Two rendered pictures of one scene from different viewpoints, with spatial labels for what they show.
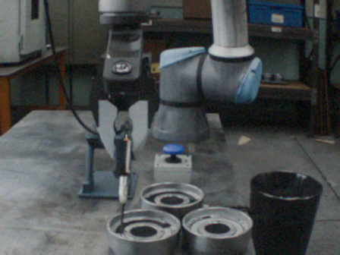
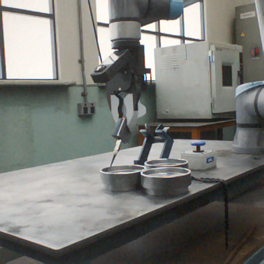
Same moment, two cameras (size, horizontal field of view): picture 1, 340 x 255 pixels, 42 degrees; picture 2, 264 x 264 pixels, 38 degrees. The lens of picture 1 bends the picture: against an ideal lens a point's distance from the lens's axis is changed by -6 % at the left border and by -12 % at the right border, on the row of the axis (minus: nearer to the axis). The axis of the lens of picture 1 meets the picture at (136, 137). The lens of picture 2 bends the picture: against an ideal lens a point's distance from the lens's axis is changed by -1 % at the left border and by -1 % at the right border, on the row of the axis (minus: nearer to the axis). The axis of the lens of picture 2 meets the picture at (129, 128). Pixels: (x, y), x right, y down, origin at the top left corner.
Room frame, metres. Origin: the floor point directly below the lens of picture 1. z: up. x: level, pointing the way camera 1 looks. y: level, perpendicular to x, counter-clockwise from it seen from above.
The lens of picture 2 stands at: (-0.07, -0.52, 1.00)
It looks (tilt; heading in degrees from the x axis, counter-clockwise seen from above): 4 degrees down; 35
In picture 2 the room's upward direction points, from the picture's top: 3 degrees counter-clockwise
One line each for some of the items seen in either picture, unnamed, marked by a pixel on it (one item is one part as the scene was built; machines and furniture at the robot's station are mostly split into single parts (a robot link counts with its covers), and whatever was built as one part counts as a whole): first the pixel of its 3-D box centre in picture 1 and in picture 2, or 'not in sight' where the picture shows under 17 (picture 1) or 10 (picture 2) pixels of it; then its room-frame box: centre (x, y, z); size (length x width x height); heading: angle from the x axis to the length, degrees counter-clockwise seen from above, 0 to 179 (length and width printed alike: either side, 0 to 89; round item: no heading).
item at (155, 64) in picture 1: (145, 58); not in sight; (4.35, -0.07, 0.64); 0.49 x 0.40 x 0.37; 90
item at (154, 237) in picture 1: (143, 236); (123, 177); (0.62, -0.01, 0.82); 0.10 x 0.10 x 0.04
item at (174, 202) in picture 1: (171, 205); (166, 170); (0.73, -0.06, 0.82); 0.10 x 0.10 x 0.04
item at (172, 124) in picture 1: (181, 115); (254, 137); (1.23, -0.12, 0.85); 0.15 x 0.15 x 0.10
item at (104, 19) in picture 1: (125, 54); (128, 68); (0.70, 0.02, 1.07); 0.09 x 0.08 x 0.12; 175
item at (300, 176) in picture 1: (280, 228); not in sight; (1.79, -0.63, 0.21); 0.34 x 0.34 x 0.43
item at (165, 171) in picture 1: (173, 169); (200, 158); (0.89, -0.07, 0.82); 0.08 x 0.07 x 0.05; 175
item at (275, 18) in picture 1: (272, 14); not in sight; (4.26, -1.26, 1.11); 0.52 x 0.38 x 0.22; 85
